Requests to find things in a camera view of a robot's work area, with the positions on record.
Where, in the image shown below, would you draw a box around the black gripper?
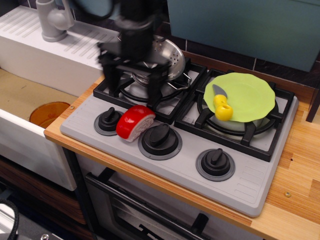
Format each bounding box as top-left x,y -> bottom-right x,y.
97,23 -> 164,105

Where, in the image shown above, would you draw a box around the red white cheese wedge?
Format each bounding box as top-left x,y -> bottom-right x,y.
116,105 -> 156,142

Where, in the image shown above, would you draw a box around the yellow handled toy knife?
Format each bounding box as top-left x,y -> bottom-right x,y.
212,84 -> 234,122

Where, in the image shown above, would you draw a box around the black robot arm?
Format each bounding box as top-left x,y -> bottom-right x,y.
97,0 -> 170,109

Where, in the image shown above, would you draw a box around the black left burner grate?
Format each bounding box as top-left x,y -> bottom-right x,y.
93,57 -> 207,124

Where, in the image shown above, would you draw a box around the black burner grate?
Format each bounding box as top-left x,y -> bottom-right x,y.
174,69 -> 299,162
93,57 -> 207,124

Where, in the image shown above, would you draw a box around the steel colander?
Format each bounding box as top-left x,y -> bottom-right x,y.
117,35 -> 192,91

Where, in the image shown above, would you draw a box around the black left stove knob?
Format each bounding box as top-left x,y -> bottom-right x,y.
94,107 -> 124,137

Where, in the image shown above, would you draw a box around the black stove knob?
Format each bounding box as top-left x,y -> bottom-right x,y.
94,107 -> 124,137
195,148 -> 236,182
138,123 -> 183,161

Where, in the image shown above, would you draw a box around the black middle stove knob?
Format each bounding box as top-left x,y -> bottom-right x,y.
138,123 -> 183,161

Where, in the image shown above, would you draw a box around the grey toy faucet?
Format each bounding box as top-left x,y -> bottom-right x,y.
35,0 -> 75,43

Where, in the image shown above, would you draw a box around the orange plastic bowl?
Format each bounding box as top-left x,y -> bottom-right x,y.
29,101 -> 70,129

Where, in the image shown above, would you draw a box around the white toy sink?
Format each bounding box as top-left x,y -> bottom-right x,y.
0,6 -> 118,191

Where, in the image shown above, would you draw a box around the green plastic plate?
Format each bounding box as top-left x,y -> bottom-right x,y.
203,72 -> 276,123

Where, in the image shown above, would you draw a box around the black right stove knob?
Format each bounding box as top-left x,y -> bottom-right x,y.
195,148 -> 236,182

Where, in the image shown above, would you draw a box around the toy oven door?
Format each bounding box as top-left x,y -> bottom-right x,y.
84,168 -> 209,240

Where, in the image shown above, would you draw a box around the black right burner grate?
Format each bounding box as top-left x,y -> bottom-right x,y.
174,69 -> 299,162

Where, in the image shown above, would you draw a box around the grey toy stove top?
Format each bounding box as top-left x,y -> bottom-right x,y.
59,56 -> 300,218

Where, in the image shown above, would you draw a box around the black braided cable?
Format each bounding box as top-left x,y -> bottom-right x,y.
0,199 -> 20,240

